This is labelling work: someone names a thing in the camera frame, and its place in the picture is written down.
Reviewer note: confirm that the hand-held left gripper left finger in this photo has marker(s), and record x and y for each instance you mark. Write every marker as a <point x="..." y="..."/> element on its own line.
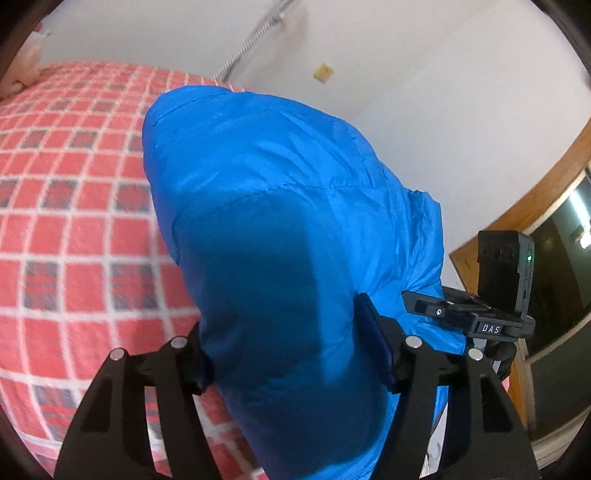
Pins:
<point x="191" y="369"/>

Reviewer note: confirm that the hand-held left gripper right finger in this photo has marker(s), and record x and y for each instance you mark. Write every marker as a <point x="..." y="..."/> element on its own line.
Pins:
<point x="374" y="334"/>

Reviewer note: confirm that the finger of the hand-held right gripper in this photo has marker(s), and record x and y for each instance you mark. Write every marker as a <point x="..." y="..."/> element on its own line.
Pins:
<point x="438" y="311"/>

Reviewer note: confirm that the blue jacket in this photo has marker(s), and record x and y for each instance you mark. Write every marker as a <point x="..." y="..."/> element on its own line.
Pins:
<point x="286" y="207"/>

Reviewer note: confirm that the dark glass door pane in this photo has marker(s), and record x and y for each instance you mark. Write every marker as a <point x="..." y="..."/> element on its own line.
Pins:
<point x="561" y="277"/>

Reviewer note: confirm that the red plaid bed sheet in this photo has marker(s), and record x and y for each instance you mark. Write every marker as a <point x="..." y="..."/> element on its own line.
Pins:
<point x="74" y="194"/>

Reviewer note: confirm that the pink unicorn plush toy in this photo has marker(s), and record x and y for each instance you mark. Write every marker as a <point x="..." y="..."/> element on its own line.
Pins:
<point x="23" y="64"/>

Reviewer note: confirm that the brown wooden door frame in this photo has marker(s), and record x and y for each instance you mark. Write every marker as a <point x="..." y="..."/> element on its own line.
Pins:
<point x="517" y="217"/>

